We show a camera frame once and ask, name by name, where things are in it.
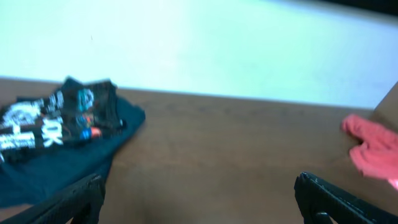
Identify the red pink clothes pile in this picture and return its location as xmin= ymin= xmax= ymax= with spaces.
xmin=341 ymin=114 xmax=397 ymax=189

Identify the folded navy blue garment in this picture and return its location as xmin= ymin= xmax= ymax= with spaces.
xmin=1 ymin=98 xmax=146 ymax=208

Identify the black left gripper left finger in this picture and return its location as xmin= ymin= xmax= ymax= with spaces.
xmin=1 ymin=174 xmax=106 ymax=224

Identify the black patterned sports jersey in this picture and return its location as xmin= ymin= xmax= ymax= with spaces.
xmin=1 ymin=81 xmax=125 ymax=163

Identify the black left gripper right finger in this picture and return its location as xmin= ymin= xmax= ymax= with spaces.
xmin=294 ymin=172 xmax=397 ymax=224

